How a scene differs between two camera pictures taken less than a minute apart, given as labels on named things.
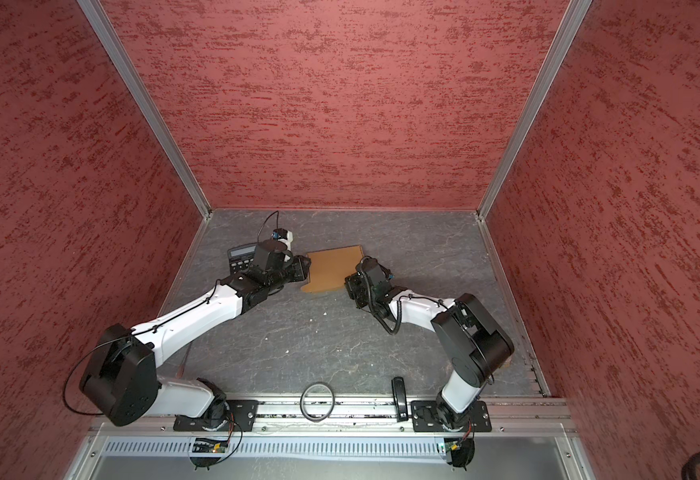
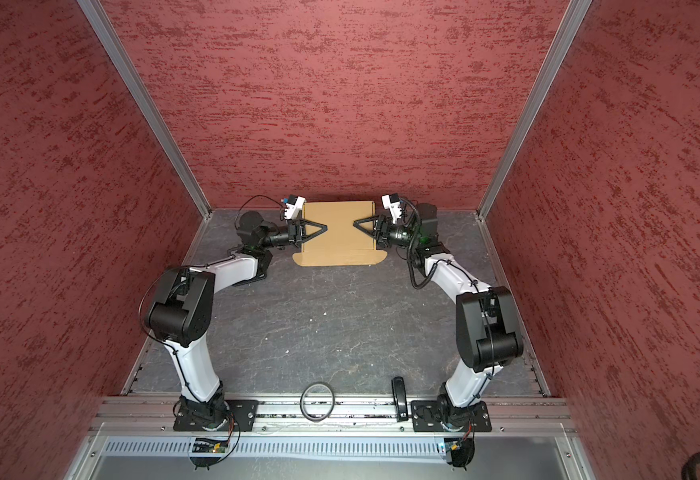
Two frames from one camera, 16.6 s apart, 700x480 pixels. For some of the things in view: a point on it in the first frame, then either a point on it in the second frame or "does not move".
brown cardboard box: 330,267 to 342,244
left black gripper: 301,271 to 297,230
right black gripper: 350,284 to 384,229
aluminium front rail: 528,416 does not move
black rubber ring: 332,404 does not move
